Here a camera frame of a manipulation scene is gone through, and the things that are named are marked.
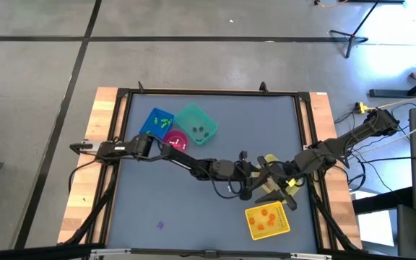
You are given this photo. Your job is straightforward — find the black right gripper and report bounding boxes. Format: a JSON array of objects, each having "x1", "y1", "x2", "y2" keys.
[{"x1": 254, "y1": 160, "x2": 305, "y2": 212}]

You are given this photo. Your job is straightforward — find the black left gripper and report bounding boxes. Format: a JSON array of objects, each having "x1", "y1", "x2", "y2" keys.
[{"x1": 233, "y1": 160, "x2": 271, "y2": 202}]

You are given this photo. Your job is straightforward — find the translucent yellow plastic bin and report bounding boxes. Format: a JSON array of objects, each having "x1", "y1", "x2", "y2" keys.
[{"x1": 251, "y1": 153, "x2": 303, "y2": 204}]

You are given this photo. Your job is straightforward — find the yellow perforated plastic basket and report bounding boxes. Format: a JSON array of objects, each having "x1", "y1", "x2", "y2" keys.
[{"x1": 244, "y1": 201, "x2": 291, "y2": 241}]

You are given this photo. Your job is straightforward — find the pink round plastic bowl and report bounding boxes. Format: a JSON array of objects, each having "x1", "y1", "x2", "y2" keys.
[{"x1": 162, "y1": 129, "x2": 189, "y2": 152}]

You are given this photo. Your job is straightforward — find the teal plastic basket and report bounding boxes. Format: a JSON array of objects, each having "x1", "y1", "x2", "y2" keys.
[{"x1": 173, "y1": 103, "x2": 220, "y2": 147}]

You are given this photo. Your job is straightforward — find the wooden table side board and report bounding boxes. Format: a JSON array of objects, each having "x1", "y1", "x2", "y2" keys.
[
  {"x1": 308, "y1": 92, "x2": 363, "y2": 251},
  {"x1": 58, "y1": 86, "x2": 129, "y2": 246}
]

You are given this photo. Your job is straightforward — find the black table beam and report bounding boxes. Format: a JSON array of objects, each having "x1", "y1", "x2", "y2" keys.
[{"x1": 352, "y1": 186, "x2": 415, "y2": 215}]

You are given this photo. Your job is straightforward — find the blue rectangular plastic basket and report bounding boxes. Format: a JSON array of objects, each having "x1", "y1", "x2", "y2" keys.
[{"x1": 139, "y1": 107, "x2": 176, "y2": 140}]

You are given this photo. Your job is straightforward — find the black desk foot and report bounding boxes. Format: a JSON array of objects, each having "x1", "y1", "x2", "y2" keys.
[{"x1": 369, "y1": 70, "x2": 416, "y2": 98}]

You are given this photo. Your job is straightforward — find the silver aluminium bar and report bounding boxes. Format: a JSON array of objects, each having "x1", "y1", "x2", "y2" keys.
[{"x1": 89, "y1": 246, "x2": 334, "y2": 260}]

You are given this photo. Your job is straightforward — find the black tripod stand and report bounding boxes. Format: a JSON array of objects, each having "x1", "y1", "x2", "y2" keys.
[{"x1": 329, "y1": 0, "x2": 406, "y2": 59}]

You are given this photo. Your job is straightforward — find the black rig beam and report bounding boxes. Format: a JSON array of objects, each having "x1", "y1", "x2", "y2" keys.
[{"x1": 0, "y1": 244, "x2": 105, "y2": 260}]

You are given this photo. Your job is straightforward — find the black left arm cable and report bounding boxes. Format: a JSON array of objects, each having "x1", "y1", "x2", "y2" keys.
[{"x1": 207, "y1": 173, "x2": 245, "y2": 200}]

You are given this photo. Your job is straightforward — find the black aluminium table frame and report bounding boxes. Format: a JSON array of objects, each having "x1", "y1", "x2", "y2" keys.
[{"x1": 58, "y1": 81, "x2": 364, "y2": 260}]

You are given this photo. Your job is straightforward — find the tan power cord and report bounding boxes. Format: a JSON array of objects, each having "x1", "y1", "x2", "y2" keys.
[{"x1": 365, "y1": 90, "x2": 416, "y2": 110}]

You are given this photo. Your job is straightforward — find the yellow floor cable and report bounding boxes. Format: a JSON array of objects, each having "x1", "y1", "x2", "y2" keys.
[{"x1": 314, "y1": 0, "x2": 350, "y2": 9}]

